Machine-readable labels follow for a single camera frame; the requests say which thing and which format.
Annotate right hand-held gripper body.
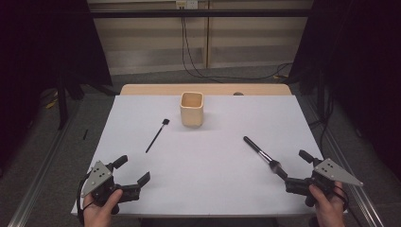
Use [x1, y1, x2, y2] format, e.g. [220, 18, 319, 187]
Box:
[285, 157, 364, 208]

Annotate thin black makeup brush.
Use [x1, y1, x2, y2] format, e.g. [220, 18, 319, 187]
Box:
[145, 118, 171, 154]

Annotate dark curtain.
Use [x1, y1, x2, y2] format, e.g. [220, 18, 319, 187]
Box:
[0, 0, 113, 178]
[288, 0, 401, 183]

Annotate white table mat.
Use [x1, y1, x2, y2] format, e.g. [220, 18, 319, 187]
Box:
[70, 94, 349, 218]

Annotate person's left hand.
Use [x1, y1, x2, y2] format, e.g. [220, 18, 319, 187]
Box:
[81, 187, 124, 227]

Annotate wooden table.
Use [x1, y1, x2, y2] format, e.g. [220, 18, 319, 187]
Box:
[119, 83, 293, 96]

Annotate black wall cable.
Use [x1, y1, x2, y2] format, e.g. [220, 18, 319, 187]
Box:
[181, 8, 294, 83]

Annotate black horizontal bar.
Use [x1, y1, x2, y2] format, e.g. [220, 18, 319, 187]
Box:
[89, 9, 314, 19]

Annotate metal floor rail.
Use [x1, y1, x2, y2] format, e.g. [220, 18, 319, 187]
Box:
[301, 94, 386, 227]
[8, 103, 81, 227]

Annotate person's right hand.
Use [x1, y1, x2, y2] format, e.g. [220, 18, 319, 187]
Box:
[307, 181, 347, 227]

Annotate black floor cables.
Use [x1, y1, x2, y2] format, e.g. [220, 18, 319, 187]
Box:
[307, 69, 336, 159]

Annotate yellow floor cable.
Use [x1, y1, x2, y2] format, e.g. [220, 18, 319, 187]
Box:
[44, 90, 60, 110]

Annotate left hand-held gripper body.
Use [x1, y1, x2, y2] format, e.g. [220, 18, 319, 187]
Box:
[80, 160, 141, 216]

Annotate white wall outlet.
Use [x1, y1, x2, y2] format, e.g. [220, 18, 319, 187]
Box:
[175, 0, 200, 9]

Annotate beige square cup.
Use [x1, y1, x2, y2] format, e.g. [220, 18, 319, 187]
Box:
[179, 91, 205, 129]

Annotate thick black makeup brush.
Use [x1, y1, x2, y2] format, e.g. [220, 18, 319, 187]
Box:
[242, 135, 287, 178]

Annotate black metal stand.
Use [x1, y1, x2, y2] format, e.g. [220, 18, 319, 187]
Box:
[56, 67, 69, 131]

